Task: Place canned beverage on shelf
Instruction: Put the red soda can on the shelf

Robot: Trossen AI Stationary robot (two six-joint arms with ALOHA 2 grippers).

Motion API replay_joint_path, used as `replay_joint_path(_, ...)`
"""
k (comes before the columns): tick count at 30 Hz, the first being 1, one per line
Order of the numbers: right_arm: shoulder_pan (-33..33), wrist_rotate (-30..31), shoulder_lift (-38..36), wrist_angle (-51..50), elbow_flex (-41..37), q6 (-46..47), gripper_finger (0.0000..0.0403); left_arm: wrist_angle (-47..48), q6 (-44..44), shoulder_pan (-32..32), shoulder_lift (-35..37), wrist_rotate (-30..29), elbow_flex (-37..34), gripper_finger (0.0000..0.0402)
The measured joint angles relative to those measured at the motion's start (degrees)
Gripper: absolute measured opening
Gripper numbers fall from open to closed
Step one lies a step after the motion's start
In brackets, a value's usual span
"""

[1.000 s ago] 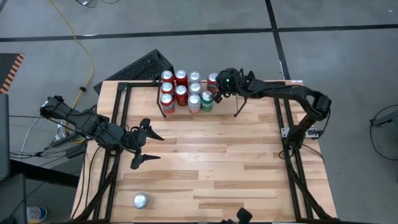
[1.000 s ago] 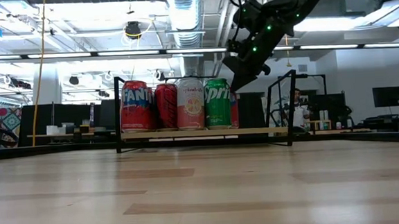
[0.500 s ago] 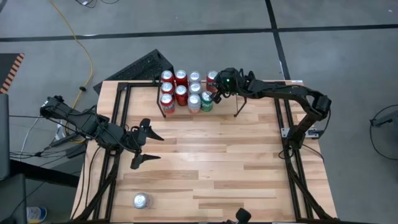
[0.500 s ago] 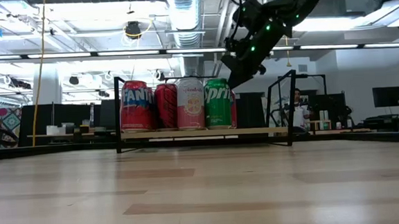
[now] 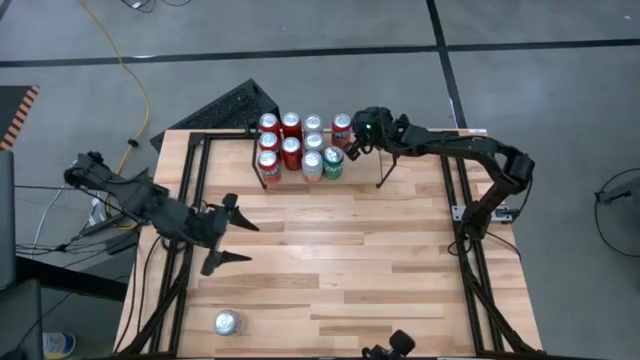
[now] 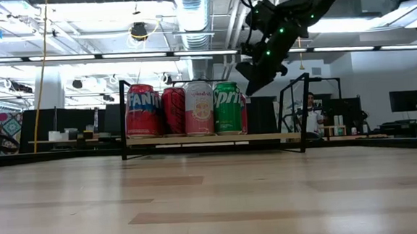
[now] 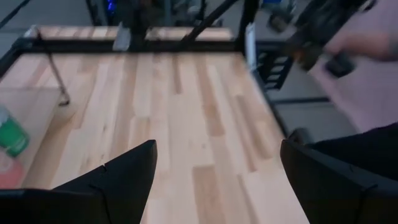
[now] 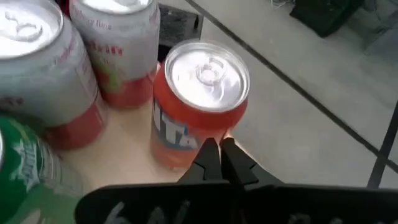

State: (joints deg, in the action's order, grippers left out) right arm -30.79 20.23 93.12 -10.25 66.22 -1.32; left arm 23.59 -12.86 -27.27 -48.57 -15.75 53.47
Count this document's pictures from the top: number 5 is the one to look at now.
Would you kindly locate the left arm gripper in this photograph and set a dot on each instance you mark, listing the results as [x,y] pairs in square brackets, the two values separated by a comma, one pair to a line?
[207,227]

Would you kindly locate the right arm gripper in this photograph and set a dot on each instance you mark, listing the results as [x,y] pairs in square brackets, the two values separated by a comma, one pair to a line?
[372,127]

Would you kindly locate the green Sprite can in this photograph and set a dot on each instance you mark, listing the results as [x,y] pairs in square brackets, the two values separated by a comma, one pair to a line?
[333,161]

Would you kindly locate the silver and red soda can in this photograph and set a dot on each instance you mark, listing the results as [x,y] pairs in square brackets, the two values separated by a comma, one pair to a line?
[312,166]
[312,123]
[313,142]
[227,322]

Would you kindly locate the red Coca-Cola Zero can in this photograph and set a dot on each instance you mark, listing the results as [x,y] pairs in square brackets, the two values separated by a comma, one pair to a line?
[291,152]
[290,121]

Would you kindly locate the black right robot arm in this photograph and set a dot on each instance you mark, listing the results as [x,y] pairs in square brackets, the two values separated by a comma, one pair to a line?
[450,145]

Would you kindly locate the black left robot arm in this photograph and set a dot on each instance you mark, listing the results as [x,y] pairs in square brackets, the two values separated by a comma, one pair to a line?
[145,200]

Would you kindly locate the black power adapter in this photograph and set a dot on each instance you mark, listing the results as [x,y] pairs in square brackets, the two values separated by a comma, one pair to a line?
[120,243]

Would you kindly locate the grey power strip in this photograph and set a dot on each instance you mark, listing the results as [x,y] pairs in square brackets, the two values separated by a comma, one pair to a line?
[97,212]

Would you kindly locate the black floor beam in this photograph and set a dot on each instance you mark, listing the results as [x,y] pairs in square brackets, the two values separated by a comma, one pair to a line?
[75,280]

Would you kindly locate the black rounded object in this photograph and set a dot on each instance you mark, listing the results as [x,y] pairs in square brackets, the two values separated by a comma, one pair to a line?
[401,343]

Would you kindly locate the white and blue container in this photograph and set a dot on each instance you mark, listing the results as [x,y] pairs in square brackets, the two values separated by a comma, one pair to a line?
[57,344]

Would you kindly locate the black mat with striped edge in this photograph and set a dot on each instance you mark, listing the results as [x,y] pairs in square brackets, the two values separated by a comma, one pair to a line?
[15,117]

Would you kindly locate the black metal table frame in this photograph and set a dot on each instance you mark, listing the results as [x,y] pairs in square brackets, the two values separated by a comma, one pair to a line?
[225,136]

